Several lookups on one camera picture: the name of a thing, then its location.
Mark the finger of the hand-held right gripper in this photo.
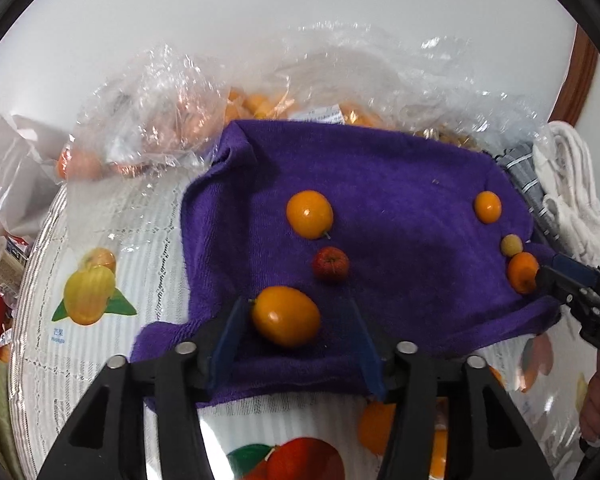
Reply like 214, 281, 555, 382
536, 265, 600, 327
552, 254, 600, 294

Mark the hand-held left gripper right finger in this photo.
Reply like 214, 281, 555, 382
347, 299, 556, 480

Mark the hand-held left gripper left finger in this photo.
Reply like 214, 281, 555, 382
37, 297, 253, 480

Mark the small mandarin orange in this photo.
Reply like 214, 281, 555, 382
506, 252, 541, 295
473, 191, 502, 224

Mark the large mandarin orange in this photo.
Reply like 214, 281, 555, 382
286, 190, 334, 240
250, 286, 322, 350

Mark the small red fruit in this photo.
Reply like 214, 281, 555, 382
312, 246, 351, 282

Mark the purple towel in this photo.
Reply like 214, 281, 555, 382
130, 119, 563, 413

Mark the person's right hand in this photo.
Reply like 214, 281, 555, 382
580, 350, 600, 444

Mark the white striped towel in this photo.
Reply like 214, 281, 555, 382
532, 121, 600, 268

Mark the grey checked cloth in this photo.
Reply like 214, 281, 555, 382
495, 142, 563, 251

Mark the fruit print tablecloth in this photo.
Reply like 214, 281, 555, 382
0, 175, 600, 480

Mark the pale orange fruit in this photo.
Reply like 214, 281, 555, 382
57, 147, 104, 181

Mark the small cardboard box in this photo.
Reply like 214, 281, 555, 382
0, 235, 31, 287

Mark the bagged tangerines heap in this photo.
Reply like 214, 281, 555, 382
227, 87, 381, 128

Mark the crumpled clear plastic bag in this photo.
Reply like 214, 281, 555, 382
72, 45, 233, 177

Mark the large clear plastic bag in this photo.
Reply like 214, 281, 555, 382
230, 20, 553, 148

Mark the white plastic bag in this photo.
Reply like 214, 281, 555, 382
0, 110, 71, 241

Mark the brown wooden door frame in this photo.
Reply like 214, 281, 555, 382
550, 25, 600, 128

